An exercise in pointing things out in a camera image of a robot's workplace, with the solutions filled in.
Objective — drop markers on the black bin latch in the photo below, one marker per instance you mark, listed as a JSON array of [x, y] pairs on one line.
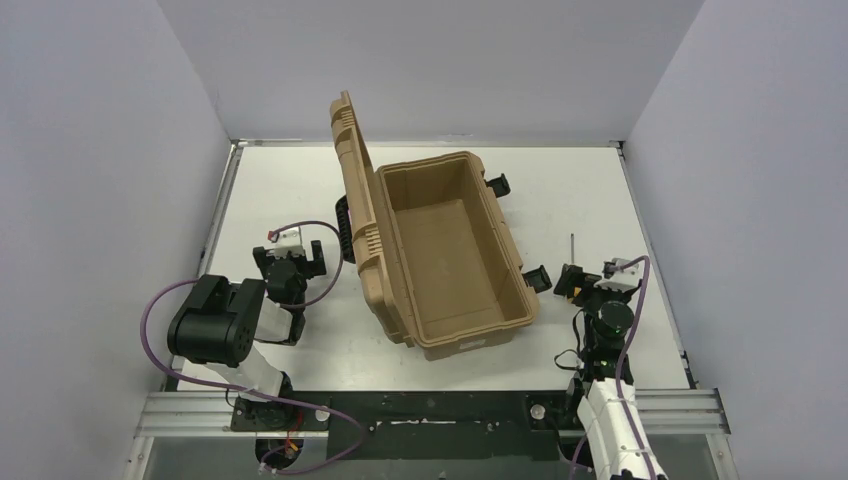
[[538, 279], [500, 186]]

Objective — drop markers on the yellow black handled screwdriver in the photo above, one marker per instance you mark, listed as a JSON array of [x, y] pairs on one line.
[[572, 257]]

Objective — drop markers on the black lower bin latch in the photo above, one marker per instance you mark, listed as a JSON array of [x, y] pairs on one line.
[[538, 279]]

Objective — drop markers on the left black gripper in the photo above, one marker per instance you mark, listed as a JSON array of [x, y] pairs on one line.
[[287, 263]]

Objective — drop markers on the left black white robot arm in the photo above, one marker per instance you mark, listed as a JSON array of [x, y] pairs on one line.
[[220, 324]]

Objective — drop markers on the tan plastic storage bin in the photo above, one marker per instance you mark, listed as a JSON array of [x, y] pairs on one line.
[[460, 264]]

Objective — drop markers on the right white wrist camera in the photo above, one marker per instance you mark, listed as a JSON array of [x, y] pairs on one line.
[[620, 275]]

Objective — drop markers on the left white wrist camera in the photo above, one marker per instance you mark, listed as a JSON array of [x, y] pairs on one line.
[[286, 243]]

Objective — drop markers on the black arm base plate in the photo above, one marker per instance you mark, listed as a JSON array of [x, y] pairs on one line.
[[432, 425]]

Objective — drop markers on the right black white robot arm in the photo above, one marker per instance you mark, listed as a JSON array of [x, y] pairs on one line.
[[602, 391]]

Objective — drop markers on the aluminium front frame rail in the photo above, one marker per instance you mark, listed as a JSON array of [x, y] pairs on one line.
[[200, 415]]

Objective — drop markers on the black bin carry handle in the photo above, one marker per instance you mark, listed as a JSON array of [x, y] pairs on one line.
[[345, 230]]

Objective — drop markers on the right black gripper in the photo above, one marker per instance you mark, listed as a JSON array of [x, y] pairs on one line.
[[574, 277]]

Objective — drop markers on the black upper bin latch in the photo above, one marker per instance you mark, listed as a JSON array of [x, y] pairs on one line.
[[500, 186]]

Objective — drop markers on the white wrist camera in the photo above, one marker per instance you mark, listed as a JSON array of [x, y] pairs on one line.
[[286, 243], [620, 275]]

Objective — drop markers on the tan hinged bin lid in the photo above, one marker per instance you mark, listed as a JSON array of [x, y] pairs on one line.
[[375, 254]]

